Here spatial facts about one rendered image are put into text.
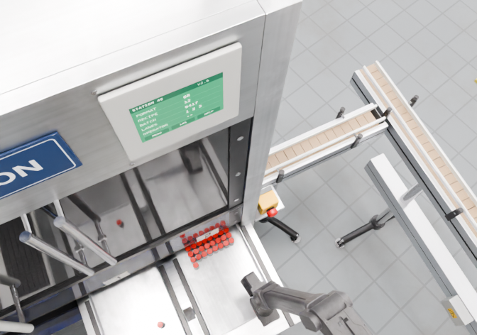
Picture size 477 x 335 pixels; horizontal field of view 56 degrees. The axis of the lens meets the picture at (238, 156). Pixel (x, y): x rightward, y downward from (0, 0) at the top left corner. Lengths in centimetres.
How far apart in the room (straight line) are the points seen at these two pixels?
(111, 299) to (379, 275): 158
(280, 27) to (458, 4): 325
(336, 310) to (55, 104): 75
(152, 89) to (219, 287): 118
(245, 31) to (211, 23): 5
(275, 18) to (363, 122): 133
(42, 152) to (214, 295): 113
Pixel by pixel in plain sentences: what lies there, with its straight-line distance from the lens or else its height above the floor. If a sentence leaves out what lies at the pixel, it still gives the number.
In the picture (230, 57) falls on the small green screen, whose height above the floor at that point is 205.
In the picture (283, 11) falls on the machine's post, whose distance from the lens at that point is 67.
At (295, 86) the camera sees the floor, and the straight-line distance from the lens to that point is 309.
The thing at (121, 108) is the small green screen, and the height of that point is 203.
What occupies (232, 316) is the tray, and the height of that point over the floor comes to 88.
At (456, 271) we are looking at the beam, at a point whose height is 55.
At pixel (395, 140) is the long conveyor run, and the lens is 202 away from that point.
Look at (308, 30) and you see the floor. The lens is 337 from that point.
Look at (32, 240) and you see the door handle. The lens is 86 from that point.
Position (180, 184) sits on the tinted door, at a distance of 108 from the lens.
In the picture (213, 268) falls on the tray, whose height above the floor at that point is 88.
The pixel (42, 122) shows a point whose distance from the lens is 65.
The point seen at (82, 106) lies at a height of 205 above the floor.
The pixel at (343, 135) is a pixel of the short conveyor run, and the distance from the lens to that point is 186.
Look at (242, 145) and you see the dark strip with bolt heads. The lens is 101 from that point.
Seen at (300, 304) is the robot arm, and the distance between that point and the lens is 117.
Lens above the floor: 259
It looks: 67 degrees down
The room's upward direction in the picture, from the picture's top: 4 degrees clockwise
